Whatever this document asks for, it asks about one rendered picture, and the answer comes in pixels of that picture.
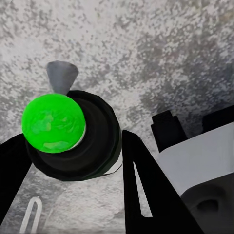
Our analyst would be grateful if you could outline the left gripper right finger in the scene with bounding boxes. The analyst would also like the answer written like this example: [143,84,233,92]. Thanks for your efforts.
[122,129,204,234]

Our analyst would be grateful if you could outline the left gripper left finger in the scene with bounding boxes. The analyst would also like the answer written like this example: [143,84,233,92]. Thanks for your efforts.
[0,133,33,226]

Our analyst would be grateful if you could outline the insectifuge atomizer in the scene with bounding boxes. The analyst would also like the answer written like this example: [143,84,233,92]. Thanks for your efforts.
[21,60,123,181]

